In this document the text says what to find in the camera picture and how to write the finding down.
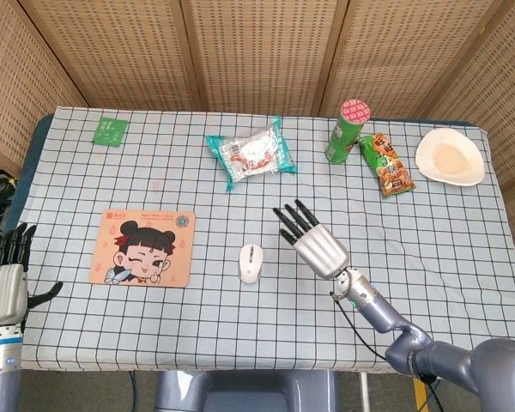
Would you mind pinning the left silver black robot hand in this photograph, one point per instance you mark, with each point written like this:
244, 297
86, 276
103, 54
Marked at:
2, 292

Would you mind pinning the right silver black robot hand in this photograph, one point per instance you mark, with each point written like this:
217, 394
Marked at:
322, 251

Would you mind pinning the white computer mouse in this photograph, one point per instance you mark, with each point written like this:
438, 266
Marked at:
251, 264

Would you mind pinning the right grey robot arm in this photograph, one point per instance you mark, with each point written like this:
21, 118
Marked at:
455, 360

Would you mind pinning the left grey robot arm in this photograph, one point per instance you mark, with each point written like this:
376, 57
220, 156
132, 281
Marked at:
0, 369

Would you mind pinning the cartoon girl mouse pad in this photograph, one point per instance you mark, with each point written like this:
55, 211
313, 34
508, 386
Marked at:
163, 274

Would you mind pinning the blue checkered tablecloth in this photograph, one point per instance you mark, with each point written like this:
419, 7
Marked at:
283, 326

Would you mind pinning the green orange snack bag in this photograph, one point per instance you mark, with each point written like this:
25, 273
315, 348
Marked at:
388, 167

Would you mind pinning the green chips can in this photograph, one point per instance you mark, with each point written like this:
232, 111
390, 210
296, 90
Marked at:
343, 137

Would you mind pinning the teal clear snack packet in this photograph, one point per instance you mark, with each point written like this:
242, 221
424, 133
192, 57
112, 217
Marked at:
251, 154

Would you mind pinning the white table leg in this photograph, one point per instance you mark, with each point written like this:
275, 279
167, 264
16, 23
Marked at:
363, 392

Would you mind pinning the grey robot torso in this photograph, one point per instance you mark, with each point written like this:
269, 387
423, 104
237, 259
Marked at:
249, 392

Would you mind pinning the white plate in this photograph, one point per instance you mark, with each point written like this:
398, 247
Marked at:
450, 156

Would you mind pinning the green flat packet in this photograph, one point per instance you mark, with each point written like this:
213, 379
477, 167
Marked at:
110, 131

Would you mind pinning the woven rattan folding screen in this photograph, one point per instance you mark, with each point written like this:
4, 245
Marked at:
262, 51

